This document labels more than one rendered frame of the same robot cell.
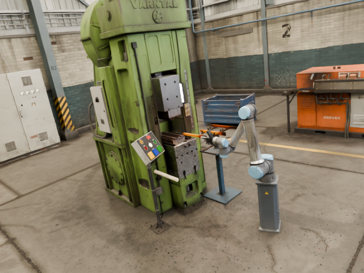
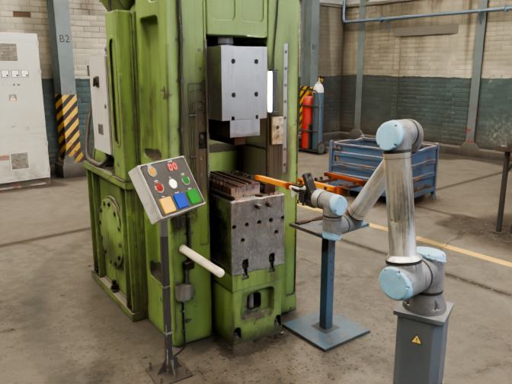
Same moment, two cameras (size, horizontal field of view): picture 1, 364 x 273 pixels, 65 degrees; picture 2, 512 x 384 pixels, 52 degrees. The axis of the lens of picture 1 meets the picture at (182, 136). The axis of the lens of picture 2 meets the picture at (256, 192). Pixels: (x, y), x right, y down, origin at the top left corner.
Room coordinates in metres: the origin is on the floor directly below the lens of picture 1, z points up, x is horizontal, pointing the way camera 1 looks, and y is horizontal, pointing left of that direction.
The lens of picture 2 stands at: (0.54, -0.27, 1.66)
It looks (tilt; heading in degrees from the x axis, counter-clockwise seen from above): 14 degrees down; 5
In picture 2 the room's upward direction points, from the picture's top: straight up
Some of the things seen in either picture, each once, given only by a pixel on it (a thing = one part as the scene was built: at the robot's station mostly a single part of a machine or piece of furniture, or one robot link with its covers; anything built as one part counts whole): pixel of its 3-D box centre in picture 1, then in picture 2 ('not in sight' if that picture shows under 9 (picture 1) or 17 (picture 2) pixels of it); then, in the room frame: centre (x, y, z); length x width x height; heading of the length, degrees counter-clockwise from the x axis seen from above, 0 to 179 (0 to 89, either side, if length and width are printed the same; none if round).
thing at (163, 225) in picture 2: (153, 188); (165, 282); (3.08, 0.43, 0.54); 0.04 x 0.04 x 1.08; 38
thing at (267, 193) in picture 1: (268, 203); (419, 366); (2.77, -0.84, 0.30); 0.22 x 0.22 x 0.60; 65
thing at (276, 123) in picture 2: (187, 109); (276, 130); (3.78, -0.12, 1.27); 0.09 x 0.02 x 0.17; 128
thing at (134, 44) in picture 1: (148, 115); (184, 123); (3.38, 0.37, 1.35); 0.08 x 0.05 x 1.70; 128
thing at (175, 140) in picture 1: (168, 137); (227, 183); (3.65, 0.18, 0.96); 0.42 x 0.20 x 0.09; 38
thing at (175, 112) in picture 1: (164, 111); (226, 124); (3.65, 0.18, 1.32); 0.42 x 0.20 x 0.10; 38
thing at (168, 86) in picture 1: (163, 91); (232, 82); (3.68, 0.14, 1.56); 0.42 x 0.39 x 0.40; 38
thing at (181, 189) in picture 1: (179, 184); (235, 289); (3.69, 0.14, 0.23); 0.55 x 0.37 x 0.47; 38
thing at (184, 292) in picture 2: (158, 190); (184, 291); (3.35, 0.40, 0.36); 0.09 x 0.07 x 0.12; 128
